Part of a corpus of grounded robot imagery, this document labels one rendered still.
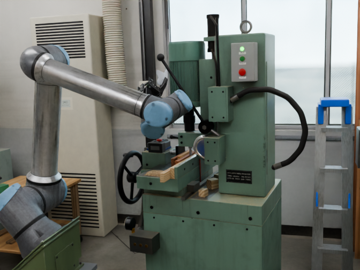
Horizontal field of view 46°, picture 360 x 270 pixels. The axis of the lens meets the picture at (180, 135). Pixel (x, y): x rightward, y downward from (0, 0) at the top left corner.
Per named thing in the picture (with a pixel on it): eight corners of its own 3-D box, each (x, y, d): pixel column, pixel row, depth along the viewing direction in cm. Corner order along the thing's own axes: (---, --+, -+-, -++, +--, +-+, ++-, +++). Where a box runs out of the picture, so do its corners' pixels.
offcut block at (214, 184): (214, 186, 211) (214, 177, 210) (219, 187, 208) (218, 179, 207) (206, 187, 209) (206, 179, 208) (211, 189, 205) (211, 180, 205)
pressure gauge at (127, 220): (131, 230, 208) (130, 215, 207) (137, 231, 206) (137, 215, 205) (124, 235, 202) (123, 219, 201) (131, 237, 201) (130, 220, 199)
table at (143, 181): (172, 158, 256) (172, 149, 255) (220, 162, 244) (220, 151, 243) (119, 187, 202) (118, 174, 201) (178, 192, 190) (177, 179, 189)
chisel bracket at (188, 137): (184, 146, 218) (182, 129, 217) (209, 147, 212) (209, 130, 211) (178, 149, 211) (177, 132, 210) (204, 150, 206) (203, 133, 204)
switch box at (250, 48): (235, 81, 186) (234, 43, 184) (257, 80, 182) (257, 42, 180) (231, 81, 181) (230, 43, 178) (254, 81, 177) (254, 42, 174)
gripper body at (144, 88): (149, 75, 179) (149, 92, 170) (164, 87, 183) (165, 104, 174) (137, 86, 182) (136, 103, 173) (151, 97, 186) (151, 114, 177)
